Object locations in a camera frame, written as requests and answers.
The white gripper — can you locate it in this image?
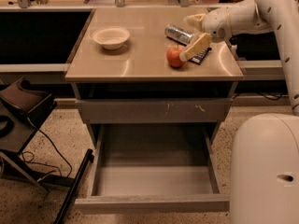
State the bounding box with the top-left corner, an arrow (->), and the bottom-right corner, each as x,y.
179,7 -> 233,62

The red apple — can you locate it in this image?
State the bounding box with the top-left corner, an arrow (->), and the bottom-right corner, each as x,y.
166,45 -> 186,68

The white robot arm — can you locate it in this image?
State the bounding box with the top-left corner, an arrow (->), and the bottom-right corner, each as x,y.
180,0 -> 299,224

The grey drawer cabinet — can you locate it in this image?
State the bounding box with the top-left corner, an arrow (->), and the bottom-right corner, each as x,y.
65,7 -> 243,140

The closed grey top drawer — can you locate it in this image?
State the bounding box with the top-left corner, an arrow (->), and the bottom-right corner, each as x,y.
76,98 -> 232,124

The open grey middle drawer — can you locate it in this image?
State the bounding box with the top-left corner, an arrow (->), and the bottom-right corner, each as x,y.
75,123 -> 230,215

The silver soda can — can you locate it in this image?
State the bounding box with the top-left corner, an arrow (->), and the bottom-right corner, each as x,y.
164,23 -> 194,45

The dark blue snack packet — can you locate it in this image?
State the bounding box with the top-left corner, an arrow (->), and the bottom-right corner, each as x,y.
190,48 -> 211,65

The white paper bowl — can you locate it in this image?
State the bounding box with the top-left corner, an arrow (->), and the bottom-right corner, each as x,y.
93,26 -> 130,50

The black bar on floor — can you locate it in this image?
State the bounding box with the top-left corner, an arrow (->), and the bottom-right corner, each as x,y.
53,149 -> 94,224

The black cable on floor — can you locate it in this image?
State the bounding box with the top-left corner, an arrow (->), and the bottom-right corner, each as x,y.
20,119 -> 73,184

